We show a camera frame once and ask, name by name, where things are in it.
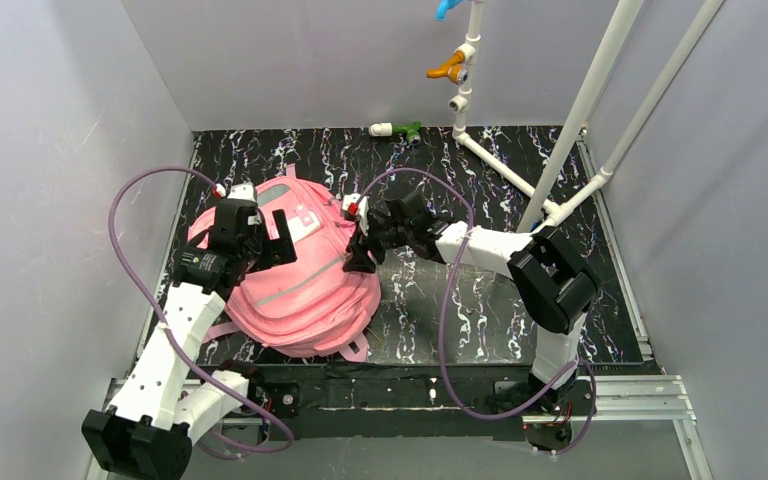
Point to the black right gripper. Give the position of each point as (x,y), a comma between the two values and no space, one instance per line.
(371,234)

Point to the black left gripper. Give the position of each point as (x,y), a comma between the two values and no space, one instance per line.
(264,245)

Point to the pink student backpack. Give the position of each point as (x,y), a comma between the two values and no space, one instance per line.
(310,307)

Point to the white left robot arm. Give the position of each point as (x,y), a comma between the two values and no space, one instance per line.
(168,403)

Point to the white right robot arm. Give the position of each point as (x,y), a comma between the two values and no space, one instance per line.
(556,285)

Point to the green white pipe fitting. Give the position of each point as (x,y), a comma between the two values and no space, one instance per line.
(410,131)

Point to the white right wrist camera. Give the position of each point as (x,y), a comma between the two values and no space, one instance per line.
(354,207)

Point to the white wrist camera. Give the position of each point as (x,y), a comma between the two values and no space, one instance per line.
(354,207)
(244,191)

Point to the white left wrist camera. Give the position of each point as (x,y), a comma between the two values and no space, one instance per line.
(244,191)

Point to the white pvc pipe frame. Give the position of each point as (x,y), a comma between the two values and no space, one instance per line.
(553,62)

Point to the orange tap handle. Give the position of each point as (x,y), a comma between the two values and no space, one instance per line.
(453,69)

